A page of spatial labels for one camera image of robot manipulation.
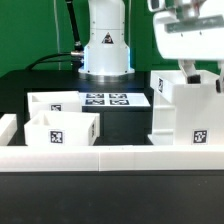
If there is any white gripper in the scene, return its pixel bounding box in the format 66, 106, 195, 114
147, 0, 224, 93

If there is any white drawer cabinet box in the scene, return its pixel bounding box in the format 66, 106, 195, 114
149, 70, 224, 145

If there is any white drawer tray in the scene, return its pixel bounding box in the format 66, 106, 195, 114
27, 91, 82, 118
24, 111, 100, 146

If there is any white front drawer tray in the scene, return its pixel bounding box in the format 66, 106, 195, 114
24, 111, 100, 146

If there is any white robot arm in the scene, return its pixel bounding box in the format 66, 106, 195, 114
79, 0, 224, 93

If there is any white marker sheet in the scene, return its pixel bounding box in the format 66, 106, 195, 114
79, 92, 150, 107

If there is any white fence wall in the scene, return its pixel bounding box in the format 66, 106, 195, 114
0, 114, 224, 172

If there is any black cable bundle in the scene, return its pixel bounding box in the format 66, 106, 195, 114
25, 0, 84, 72

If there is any grey thin cable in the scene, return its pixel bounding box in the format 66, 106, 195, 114
53, 0, 62, 71

